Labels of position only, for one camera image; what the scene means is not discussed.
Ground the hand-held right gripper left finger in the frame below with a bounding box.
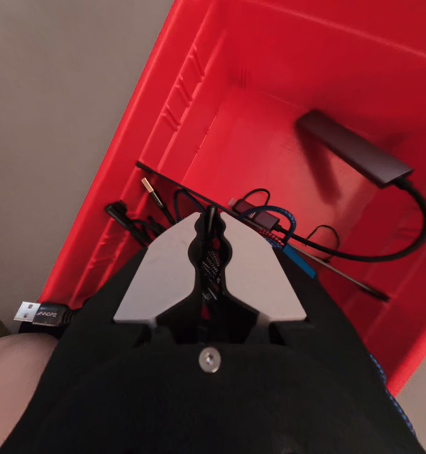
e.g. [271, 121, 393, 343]
[114, 212, 204, 326]

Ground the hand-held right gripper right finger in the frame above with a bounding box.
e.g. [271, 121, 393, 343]
[218, 212, 308, 326]

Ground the blue braided cable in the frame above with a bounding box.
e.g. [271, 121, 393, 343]
[173, 189, 417, 442]

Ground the red plastic bin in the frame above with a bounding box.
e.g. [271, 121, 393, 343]
[39, 0, 426, 396]

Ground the usb hub with thick cable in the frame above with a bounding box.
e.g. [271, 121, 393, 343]
[228, 109, 426, 263]

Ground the person's right forearm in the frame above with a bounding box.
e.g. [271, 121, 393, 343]
[0, 333, 59, 454]

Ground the black bin divider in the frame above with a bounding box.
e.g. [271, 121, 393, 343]
[136, 161, 391, 302]

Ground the red white braided cable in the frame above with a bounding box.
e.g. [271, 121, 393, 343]
[260, 228, 283, 249]

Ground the black right-angle plug cable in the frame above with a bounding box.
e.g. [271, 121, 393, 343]
[105, 200, 168, 249]

